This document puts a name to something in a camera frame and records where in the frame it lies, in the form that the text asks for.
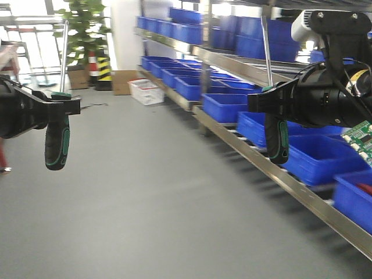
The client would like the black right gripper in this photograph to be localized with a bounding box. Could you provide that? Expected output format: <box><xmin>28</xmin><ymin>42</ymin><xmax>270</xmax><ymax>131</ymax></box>
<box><xmin>248</xmin><ymin>63</ymin><xmax>371</xmax><ymax>128</ymax></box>

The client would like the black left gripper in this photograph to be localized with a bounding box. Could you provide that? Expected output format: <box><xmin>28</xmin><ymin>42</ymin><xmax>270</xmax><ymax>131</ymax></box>
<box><xmin>1</xmin><ymin>74</ymin><xmax>81</xmax><ymax>139</ymax></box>

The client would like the green black screwdriver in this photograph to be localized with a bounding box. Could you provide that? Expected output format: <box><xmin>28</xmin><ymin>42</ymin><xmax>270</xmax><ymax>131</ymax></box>
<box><xmin>260</xmin><ymin>16</ymin><xmax>289</xmax><ymax>164</ymax></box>
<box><xmin>44</xmin><ymin>20</ymin><xmax>71</xmax><ymax>171</ymax></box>

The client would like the black yellow traffic cone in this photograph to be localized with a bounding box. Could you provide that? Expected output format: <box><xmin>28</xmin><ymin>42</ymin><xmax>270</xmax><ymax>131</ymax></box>
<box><xmin>95</xmin><ymin>57</ymin><xmax>112</xmax><ymax>91</ymax></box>

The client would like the red white traffic cone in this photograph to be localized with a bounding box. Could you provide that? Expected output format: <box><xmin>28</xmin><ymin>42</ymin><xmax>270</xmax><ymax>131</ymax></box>
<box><xmin>88</xmin><ymin>51</ymin><xmax>98</xmax><ymax>86</ymax></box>

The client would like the brown cardboard box on floor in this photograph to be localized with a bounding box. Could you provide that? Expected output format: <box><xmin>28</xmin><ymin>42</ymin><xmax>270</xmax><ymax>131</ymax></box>
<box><xmin>112</xmin><ymin>70</ymin><xmax>138</xmax><ymax>95</ymax></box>

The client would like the green circuit board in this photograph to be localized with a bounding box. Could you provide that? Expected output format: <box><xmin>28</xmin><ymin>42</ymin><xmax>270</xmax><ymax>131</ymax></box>
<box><xmin>341</xmin><ymin>121</ymin><xmax>371</xmax><ymax>167</ymax></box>

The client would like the potted green plant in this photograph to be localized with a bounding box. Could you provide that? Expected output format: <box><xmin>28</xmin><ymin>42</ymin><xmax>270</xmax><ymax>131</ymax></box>
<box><xmin>56</xmin><ymin>1</ymin><xmax>112</xmax><ymax>89</ymax></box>

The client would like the white plastic basket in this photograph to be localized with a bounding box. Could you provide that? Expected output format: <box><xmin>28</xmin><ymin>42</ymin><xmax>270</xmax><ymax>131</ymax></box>
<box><xmin>128</xmin><ymin>78</ymin><xmax>164</xmax><ymax>106</ymax></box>

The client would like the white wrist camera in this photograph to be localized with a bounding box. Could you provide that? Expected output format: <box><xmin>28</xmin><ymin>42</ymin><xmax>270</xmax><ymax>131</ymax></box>
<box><xmin>291</xmin><ymin>9</ymin><xmax>320</xmax><ymax>42</ymax></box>

